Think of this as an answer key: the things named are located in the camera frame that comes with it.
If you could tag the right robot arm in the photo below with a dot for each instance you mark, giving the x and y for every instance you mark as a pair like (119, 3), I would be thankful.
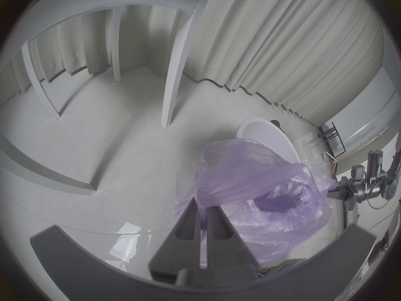
(383, 183)

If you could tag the white trash bin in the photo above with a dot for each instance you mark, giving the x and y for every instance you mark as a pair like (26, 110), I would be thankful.
(266, 133)

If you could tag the black plastic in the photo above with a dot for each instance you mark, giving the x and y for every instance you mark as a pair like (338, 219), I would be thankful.
(275, 123)

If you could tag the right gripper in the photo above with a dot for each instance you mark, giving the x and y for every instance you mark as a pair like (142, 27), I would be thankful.
(349, 193)

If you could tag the white curtain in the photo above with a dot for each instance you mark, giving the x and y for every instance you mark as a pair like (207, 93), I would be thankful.
(282, 42)

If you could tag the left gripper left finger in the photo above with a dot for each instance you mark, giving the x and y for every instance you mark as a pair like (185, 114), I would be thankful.
(184, 230)

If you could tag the purple plastic bag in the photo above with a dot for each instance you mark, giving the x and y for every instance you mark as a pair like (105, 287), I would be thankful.
(250, 180)

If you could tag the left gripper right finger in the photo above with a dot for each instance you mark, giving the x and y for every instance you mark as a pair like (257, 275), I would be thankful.
(225, 234)

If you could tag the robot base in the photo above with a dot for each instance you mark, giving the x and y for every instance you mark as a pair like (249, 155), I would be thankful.
(282, 266)

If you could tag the white chair with grey seat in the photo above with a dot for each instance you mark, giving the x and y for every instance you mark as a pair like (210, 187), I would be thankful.
(172, 89)

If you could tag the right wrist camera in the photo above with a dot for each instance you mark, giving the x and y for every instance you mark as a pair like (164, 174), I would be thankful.
(357, 171)

